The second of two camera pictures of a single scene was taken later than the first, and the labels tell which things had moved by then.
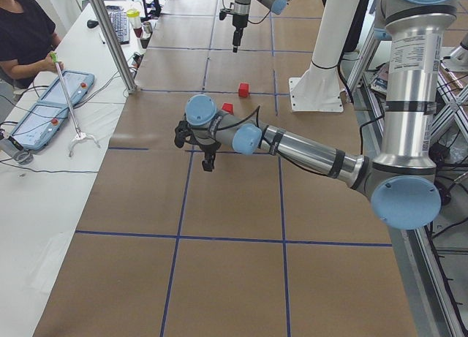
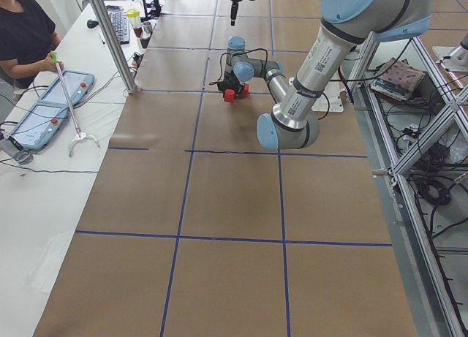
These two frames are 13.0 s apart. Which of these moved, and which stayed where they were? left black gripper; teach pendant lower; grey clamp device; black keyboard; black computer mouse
Moved: left black gripper
Stayed: grey clamp device; black keyboard; black computer mouse; teach pendant lower
